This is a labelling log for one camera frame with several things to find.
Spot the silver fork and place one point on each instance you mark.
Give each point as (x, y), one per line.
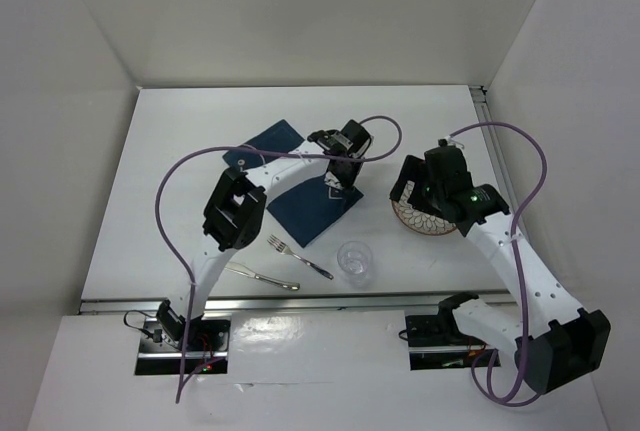
(284, 249)

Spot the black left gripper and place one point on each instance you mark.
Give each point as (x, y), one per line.
(349, 180)

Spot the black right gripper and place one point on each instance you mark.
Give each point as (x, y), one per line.
(411, 169)

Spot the blue fish placemat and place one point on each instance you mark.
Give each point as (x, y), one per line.
(309, 209)

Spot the silver table knife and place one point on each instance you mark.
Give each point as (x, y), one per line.
(250, 274)

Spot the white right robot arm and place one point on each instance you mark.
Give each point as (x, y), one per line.
(556, 340)

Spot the clear drinking glass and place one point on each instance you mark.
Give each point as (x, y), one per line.
(354, 258)

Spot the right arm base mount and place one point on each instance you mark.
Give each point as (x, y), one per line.
(433, 346)

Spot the patterned ceramic plate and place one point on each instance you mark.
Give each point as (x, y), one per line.
(421, 222)

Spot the front aluminium rail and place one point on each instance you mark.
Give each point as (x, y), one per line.
(279, 303)

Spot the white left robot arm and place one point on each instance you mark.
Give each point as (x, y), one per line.
(325, 165)

